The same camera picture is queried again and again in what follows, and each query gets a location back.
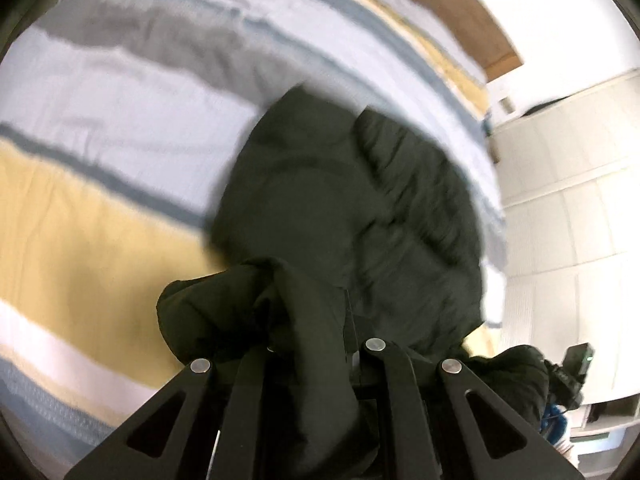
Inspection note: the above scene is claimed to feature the wooden headboard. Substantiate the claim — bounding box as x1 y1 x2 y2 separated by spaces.
413 0 523 81

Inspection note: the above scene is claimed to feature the black puffer jacket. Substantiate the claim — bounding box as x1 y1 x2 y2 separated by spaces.
157 87 554 479

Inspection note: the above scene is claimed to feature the white low shelf unit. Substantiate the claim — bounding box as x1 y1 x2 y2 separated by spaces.
568 394 639 479

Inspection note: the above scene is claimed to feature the striped duvet cover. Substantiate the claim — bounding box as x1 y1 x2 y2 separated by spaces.
1 0 506 479

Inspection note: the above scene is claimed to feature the white wardrobe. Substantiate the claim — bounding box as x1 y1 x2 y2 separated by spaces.
495 72 639 403

